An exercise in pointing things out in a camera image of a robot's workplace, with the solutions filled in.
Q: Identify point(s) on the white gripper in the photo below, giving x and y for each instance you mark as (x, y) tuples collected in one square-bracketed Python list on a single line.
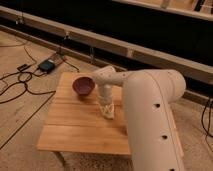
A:
[(105, 97)]

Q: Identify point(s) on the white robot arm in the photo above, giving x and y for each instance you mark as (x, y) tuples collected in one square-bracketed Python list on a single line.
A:
[(146, 98)]

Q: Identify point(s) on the purple bowl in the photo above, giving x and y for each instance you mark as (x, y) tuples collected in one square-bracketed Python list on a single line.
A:
[(83, 86)]

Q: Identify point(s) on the wooden table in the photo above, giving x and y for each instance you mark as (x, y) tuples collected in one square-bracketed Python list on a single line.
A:
[(75, 124)]

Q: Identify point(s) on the black power adapter box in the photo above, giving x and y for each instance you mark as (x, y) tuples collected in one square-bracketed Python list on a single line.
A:
[(46, 66)]

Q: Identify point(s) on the small black plug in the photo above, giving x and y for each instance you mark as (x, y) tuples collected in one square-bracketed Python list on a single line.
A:
[(23, 67)]

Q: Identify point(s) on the wooden rail beam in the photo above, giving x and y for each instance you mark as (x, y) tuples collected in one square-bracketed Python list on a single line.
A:
[(189, 68)]

